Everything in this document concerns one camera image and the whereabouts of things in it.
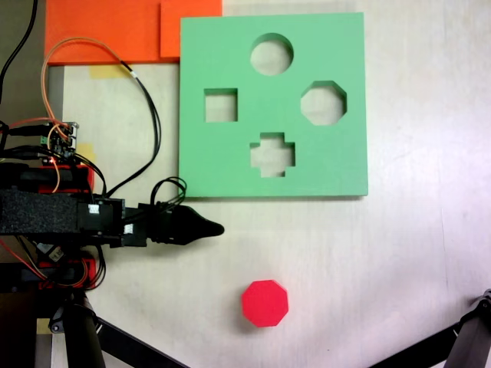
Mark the grey connector plug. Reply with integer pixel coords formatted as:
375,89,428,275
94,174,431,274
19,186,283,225
36,240,65,265

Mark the black plug cable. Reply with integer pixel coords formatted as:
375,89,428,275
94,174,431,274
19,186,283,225
0,145,44,162
0,121,53,138

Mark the red octagonal pillar block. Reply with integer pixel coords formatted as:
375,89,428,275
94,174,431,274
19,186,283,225
241,279,289,328

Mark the large orange flat block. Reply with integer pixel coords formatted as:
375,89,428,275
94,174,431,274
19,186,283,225
44,0,182,64

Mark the wide yellow tape piece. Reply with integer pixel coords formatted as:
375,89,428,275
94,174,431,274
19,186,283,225
89,64,126,81

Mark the thick black cable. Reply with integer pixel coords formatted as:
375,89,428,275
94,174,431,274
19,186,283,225
0,0,40,105

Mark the long black wire pair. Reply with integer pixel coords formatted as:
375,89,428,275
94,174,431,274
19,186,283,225
119,60,163,197

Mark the black gripper wire loop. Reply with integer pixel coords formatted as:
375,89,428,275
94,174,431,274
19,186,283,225
150,176,188,211

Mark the green shape sorter board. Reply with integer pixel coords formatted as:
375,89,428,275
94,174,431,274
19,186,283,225
177,11,370,201

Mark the orange and red wire bundle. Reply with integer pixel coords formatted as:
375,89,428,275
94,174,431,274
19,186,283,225
0,236,107,289

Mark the red base clamp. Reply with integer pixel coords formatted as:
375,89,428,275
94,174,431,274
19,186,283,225
38,162,96,194
38,257,97,290

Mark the small circuit board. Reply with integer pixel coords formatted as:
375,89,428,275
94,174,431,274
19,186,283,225
38,120,81,165

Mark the thin orange wire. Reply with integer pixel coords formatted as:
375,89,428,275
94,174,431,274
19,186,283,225
39,36,124,131

